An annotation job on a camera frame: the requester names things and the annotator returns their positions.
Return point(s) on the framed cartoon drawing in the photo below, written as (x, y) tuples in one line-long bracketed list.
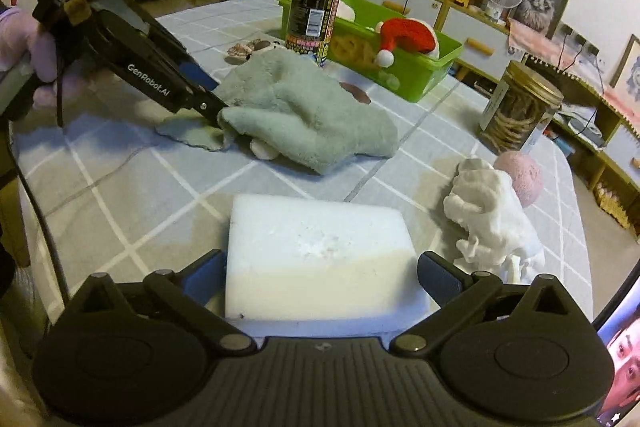
[(630, 67)]

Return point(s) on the tray of eggs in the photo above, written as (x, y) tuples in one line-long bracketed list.
[(612, 207)]

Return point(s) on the white sponge block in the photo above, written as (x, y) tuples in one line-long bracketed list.
[(310, 247)]

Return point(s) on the folded clothes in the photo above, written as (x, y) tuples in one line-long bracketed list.
[(580, 127)]

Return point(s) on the red santa hat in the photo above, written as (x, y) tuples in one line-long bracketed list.
[(410, 34)]

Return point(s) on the green fluffy towel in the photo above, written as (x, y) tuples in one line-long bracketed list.
[(300, 117)]

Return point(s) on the person's left hand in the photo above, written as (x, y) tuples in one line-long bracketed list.
[(42, 57)]

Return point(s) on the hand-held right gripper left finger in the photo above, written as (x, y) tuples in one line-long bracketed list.
[(212, 274)]

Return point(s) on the black printed tin can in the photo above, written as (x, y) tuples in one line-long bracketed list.
[(312, 17)]

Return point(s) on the white cloth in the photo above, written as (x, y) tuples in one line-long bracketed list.
[(490, 217)]

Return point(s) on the pink fringed cloth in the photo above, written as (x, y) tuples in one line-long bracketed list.
[(550, 52)]

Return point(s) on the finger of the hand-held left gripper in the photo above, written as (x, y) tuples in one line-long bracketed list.
[(200, 77), (205, 107)]

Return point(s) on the clear jar gold lid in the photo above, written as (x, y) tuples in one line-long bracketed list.
[(515, 117)]

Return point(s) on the grey checked tablecloth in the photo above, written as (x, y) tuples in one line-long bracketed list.
[(125, 192)]

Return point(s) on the pink knitted ball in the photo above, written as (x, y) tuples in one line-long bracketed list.
[(525, 177)]

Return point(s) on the green plastic bin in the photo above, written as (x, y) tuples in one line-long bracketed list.
[(415, 77)]

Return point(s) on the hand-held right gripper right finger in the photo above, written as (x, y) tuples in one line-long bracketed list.
[(435, 277)]

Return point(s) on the framed cat picture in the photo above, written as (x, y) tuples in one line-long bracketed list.
[(540, 4)]

